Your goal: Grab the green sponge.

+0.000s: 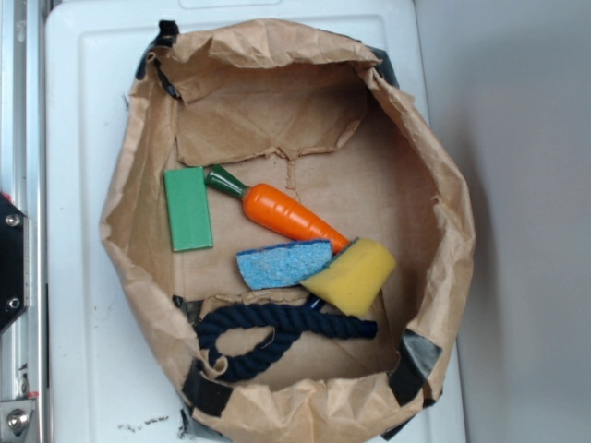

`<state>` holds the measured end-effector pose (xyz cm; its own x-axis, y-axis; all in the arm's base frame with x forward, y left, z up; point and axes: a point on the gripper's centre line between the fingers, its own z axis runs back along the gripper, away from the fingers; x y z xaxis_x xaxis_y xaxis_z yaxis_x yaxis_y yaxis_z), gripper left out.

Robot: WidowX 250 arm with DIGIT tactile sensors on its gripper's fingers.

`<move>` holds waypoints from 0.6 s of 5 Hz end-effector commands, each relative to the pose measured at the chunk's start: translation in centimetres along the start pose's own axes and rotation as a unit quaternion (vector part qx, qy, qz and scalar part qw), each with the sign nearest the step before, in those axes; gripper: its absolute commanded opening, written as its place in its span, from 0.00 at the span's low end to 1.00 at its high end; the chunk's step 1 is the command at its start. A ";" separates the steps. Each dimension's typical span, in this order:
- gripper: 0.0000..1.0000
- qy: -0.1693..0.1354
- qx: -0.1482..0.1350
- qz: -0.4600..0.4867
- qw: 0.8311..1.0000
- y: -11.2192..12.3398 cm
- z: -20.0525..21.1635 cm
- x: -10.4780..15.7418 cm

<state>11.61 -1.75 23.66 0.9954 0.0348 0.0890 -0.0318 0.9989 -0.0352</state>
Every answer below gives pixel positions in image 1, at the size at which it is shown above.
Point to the blue sponge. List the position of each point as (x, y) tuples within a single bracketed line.
[(283, 265)]

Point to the yellow sponge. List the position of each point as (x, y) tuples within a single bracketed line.
[(352, 280)]

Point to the green rectangular sponge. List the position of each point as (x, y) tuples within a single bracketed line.
[(188, 209)]

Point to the orange plastic carrot toy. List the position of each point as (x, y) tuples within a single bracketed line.
[(271, 208)]

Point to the brown paper bag tray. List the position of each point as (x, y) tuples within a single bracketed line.
[(319, 116)]

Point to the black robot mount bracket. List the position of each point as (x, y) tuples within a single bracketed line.
[(14, 262)]

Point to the aluminium frame rail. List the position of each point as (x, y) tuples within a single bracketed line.
[(25, 400)]

